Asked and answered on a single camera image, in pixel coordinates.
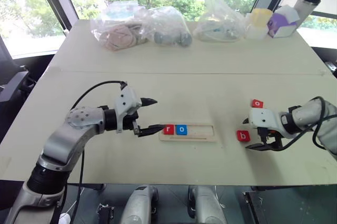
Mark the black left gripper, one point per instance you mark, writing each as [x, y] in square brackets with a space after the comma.
[130, 124]

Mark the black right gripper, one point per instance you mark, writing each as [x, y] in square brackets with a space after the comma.
[275, 137]

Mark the red letter b block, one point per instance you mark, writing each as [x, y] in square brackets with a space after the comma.
[242, 136]

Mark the red letter r block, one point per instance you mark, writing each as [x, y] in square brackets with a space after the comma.
[168, 130]

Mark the red letter o block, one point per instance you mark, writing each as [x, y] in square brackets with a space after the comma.
[257, 103]

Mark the blue letter o block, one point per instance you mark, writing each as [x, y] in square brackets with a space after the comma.
[181, 130]

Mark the wooden letter tray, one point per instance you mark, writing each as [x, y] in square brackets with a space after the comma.
[200, 133]

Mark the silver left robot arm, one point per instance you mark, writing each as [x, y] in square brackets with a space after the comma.
[71, 134]

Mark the silver robot leg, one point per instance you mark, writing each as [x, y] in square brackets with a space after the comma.
[138, 205]
[208, 205]

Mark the plastic bag with pink items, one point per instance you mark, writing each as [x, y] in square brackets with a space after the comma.
[118, 34]

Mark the plastic bag with gray items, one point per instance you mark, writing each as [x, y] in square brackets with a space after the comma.
[168, 29]

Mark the dark equipment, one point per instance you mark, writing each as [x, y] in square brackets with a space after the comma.
[332, 68]

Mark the yellow lidded plastic container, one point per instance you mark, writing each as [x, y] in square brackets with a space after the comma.
[259, 21]

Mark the tall clear plastic bag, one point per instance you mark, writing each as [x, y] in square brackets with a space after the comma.
[218, 23]

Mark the purple and white carton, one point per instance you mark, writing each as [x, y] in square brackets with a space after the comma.
[281, 22]

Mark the small white round object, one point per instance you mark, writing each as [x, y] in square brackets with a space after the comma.
[65, 219]

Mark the white tumbler with black lid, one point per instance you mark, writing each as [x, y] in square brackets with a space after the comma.
[306, 6]

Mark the black chair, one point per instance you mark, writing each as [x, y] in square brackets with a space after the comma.
[13, 81]

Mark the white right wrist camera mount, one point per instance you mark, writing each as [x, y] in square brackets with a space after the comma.
[263, 118]

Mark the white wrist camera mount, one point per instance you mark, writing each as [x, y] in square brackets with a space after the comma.
[126, 102]
[263, 118]

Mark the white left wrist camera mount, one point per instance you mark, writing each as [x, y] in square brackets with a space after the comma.
[126, 102]

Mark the small black metal bracket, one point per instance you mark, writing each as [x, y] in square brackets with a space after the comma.
[105, 212]

